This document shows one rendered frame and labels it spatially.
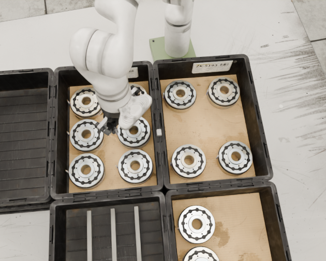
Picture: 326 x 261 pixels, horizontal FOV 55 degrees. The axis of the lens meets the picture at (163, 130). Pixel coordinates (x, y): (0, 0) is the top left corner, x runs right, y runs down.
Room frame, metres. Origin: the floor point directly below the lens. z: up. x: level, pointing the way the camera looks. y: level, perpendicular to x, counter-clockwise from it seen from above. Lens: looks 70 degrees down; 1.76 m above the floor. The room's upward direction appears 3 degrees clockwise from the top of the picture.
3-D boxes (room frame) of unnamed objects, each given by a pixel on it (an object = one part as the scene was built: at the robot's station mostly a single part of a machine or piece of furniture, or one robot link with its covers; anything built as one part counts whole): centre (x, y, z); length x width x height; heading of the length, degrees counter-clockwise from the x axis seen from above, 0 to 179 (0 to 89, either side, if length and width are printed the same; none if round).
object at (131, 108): (0.28, 0.09, 1.17); 0.11 x 0.09 x 0.06; 54
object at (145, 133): (0.32, 0.09, 0.86); 0.10 x 0.10 x 0.01
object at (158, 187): (0.31, 0.16, 0.92); 0.40 x 0.30 x 0.02; 8
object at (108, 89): (0.30, 0.12, 1.27); 0.09 x 0.07 x 0.15; 75
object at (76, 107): (0.41, 0.25, 0.86); 0.10 x 0.10 x 0.01
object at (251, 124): (0.35, -0.13, 0.87); 0.40 x 0.30 x 0.11; 8
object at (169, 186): (0.35, -0.13, 0.92); 0.40 x 0.30 x 0.02; 8
